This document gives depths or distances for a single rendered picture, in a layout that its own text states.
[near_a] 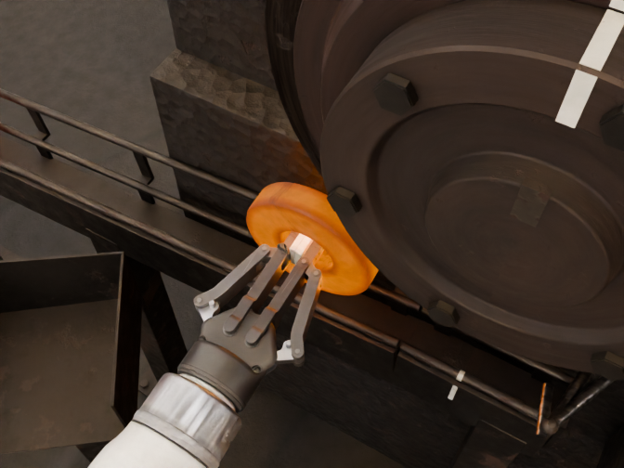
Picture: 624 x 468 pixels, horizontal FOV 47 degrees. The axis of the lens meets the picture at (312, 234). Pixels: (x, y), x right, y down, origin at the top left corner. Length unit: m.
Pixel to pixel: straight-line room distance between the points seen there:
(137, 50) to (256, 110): 1.46
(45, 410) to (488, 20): 0.77
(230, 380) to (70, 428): 0.35
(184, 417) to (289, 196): 0.24
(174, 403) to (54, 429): 0.35
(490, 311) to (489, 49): 0.24
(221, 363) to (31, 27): 1.90
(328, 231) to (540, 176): 0.34
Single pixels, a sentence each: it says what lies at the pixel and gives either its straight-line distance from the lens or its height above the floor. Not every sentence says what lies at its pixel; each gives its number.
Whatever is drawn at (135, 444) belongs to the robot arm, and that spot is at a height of 0.87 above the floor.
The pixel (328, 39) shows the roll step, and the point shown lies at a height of 1.15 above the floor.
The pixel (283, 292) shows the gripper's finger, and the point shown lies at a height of 0.85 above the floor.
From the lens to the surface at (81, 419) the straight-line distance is 0.98.
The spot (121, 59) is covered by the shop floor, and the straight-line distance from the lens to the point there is 2.26.
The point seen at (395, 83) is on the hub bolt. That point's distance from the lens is 0.40.
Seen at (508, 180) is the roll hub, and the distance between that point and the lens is 0.41.
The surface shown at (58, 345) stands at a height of 0.60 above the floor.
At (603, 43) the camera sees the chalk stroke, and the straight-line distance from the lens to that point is 0.37.
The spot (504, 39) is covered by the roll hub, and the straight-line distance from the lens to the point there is 0.37.
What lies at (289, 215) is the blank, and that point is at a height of 0.89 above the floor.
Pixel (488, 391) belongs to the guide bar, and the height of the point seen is 0.71.
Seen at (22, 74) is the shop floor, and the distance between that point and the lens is 2.31.
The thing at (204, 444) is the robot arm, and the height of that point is 0.86.
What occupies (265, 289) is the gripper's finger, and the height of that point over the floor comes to 0.85.
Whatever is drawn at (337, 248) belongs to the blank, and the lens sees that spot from 0.73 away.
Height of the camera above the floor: 1.48
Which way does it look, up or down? 56 degrees down
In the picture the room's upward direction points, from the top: straight up
